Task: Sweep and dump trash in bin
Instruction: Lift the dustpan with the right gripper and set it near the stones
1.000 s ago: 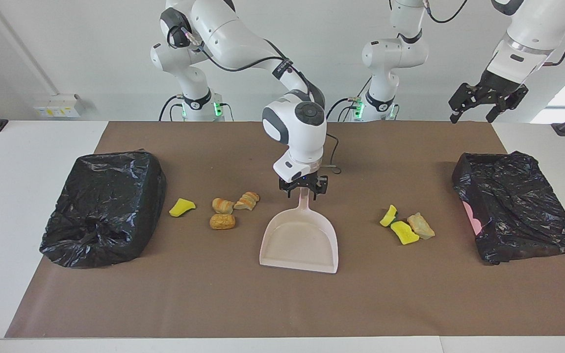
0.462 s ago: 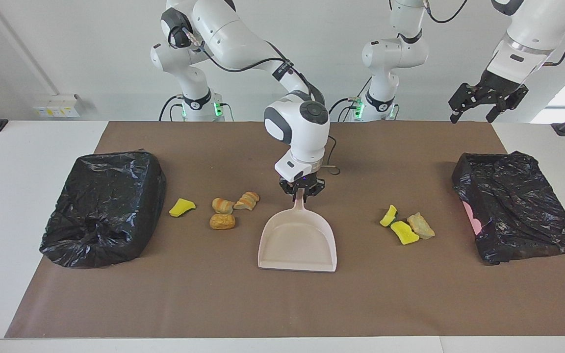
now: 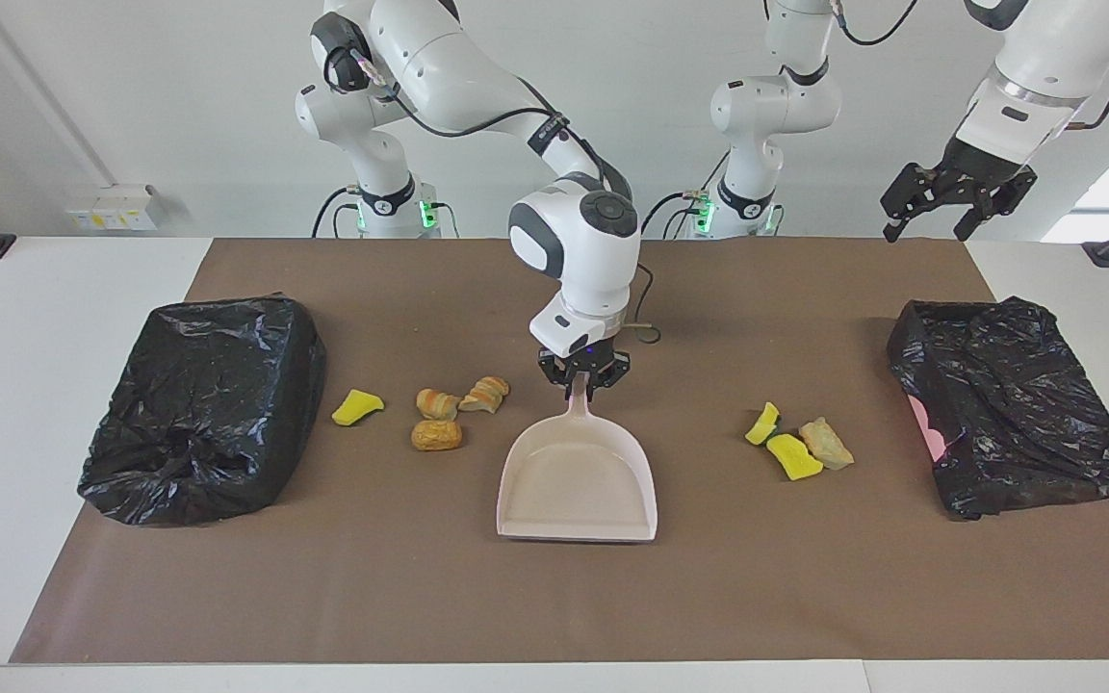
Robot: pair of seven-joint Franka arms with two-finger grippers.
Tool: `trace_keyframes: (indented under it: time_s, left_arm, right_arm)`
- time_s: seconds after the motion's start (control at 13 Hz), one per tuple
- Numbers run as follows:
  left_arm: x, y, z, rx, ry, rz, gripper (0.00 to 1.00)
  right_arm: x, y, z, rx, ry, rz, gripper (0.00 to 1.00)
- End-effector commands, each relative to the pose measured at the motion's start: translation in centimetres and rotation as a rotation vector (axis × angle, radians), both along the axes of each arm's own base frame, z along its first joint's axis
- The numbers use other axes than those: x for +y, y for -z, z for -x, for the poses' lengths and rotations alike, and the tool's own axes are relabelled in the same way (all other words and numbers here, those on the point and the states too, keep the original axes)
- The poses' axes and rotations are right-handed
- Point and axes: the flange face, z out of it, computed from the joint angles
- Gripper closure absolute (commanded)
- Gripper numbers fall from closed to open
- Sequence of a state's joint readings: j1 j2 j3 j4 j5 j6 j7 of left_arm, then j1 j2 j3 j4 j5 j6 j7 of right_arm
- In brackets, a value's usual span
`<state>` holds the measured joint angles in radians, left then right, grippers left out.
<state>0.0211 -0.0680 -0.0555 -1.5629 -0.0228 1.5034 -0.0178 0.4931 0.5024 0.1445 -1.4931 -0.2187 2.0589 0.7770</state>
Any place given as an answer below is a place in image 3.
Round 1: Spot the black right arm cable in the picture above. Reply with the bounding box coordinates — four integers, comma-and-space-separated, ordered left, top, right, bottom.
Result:
323, 38, 663, 346

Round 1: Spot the beige plastic dustpan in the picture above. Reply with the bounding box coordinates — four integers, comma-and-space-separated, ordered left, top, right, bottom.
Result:
497, 373, 659, 543

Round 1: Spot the white wall socket box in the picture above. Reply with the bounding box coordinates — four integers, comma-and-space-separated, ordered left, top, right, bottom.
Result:
66, 185, 159, 232

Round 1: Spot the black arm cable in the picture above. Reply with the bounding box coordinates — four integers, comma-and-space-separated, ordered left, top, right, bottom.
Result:
323, 38, 663, 346
829, 0, 1109, 132

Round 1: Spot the brown bread roll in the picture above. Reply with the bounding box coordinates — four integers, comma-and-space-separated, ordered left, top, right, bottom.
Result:
410, 419, 464, 452

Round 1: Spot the black left base cable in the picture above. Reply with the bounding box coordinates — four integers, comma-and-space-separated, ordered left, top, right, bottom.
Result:
636, 149, 734, 240

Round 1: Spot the pink bin with black bag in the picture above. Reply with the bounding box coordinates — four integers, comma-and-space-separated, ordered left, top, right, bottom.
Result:
887, 296, 1109, 522

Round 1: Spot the black right base cable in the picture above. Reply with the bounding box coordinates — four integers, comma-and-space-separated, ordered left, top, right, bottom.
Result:
312, 188, 363, 239

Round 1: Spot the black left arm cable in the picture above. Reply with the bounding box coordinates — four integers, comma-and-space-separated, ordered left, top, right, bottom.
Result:
829, 0, 1109, 132

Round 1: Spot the yellow sponge wedge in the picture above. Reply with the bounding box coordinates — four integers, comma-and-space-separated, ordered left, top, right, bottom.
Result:
331, 389, 386, 427

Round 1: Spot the brown table mat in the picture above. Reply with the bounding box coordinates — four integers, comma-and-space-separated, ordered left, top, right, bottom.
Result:
9, 238, 1109, 665

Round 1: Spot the black base cable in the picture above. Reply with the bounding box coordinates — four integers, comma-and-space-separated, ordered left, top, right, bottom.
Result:
312, 188, 363, 239
636, 149, 734, 240

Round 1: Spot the grey beige foam chunk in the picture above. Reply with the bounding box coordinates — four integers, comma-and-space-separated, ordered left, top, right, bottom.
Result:
798, 417, 856, 472

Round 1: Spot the yellow sponge piece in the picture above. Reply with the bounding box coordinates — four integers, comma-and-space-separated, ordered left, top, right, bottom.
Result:
766, 433, 825, 481
745, 401, 782, 447

